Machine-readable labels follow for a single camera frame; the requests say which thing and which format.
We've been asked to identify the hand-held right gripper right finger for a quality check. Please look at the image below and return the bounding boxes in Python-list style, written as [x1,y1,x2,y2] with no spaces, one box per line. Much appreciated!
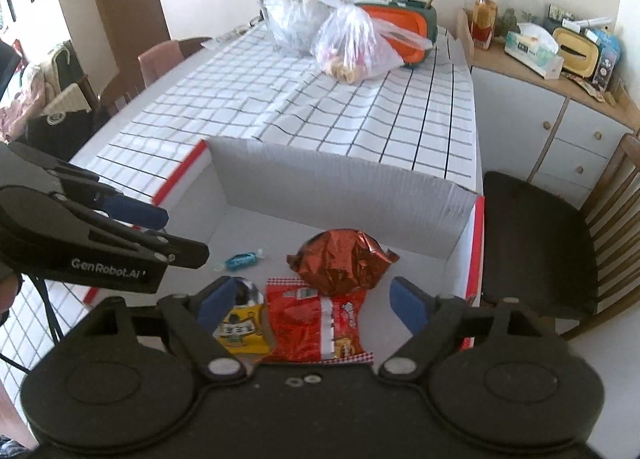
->
[377,276,551,381]

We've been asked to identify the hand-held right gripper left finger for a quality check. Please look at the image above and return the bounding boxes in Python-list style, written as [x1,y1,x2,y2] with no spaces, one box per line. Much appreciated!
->
[100,276,251,382]

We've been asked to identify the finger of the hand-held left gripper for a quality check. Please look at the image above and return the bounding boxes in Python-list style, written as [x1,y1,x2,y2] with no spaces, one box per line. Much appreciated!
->
[47,192,210,268]
[7,142,169,231]

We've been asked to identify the yellow snack packet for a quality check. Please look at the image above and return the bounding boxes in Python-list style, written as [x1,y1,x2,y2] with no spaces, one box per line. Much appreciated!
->
[212,304,271,355]

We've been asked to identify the blue candy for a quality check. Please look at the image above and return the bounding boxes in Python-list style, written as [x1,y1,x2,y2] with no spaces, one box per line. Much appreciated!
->
[212,249,271,274]

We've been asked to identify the dark red foil snack packet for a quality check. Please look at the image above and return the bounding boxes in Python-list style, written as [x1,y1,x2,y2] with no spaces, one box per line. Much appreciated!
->
[286,228,401,297]

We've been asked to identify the white cardboard box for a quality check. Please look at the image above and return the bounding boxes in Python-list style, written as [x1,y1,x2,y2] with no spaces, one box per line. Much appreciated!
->
[82,136,487,365]

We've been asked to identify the beige cloth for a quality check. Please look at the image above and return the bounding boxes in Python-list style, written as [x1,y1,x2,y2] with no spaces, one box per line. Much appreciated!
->
[47,84,93,115]

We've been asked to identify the wooden chair with black seat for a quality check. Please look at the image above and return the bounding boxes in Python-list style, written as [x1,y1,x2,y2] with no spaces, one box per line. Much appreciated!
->
[482,132,640,340]

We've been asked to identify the white cabinet with wooden top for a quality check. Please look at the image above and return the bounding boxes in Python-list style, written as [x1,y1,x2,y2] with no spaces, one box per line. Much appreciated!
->
[455,9,640,210]

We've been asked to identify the large clear plastic bag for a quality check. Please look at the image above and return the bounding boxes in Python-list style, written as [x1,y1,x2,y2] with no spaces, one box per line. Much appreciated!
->
[243,0,361,57]

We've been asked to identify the clear bag with pink contents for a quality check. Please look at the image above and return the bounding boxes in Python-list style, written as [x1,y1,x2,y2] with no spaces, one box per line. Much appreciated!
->
[311,2,433,85]

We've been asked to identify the white green tissue box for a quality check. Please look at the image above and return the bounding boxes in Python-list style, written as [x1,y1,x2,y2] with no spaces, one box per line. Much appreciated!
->
[504,22,563,80]

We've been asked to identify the orange green container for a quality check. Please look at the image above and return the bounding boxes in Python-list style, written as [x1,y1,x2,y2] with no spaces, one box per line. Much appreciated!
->
[355,0,438,71]

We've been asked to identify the amber liquid bottle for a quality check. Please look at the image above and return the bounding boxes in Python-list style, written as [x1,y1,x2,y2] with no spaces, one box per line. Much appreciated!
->
[467,0,498,50]

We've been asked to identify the yellow tissue box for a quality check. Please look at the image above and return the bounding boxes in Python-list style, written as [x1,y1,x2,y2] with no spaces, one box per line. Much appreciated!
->
[551,26,601,77]

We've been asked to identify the blue patterned box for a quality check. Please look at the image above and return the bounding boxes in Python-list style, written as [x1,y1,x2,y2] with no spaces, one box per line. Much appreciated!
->
[582,29,623,90]

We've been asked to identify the white slim box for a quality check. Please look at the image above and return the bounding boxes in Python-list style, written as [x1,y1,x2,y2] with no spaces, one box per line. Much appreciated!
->
[565,16,613,33]

